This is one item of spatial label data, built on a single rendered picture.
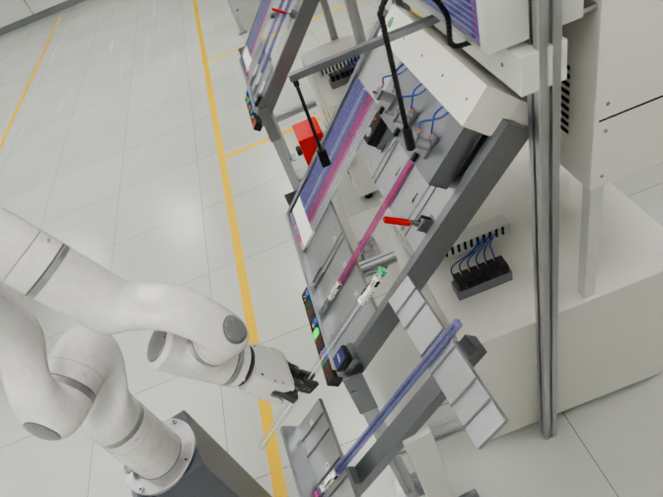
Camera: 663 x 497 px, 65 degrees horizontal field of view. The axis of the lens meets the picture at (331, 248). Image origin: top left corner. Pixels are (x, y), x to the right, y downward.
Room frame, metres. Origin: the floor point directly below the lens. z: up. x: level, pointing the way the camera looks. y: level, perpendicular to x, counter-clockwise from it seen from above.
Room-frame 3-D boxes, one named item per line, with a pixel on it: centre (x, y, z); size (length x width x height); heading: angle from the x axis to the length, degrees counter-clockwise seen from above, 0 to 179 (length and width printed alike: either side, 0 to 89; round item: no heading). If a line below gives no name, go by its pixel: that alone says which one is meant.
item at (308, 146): (1.81, -0.09, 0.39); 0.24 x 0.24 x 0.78; 89
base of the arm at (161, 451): (0.74, 0.59, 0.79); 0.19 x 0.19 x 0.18
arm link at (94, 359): (0.77, 0.58, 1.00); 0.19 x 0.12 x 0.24; 155
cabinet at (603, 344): (1.08, -0.54, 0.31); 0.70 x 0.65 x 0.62; 179
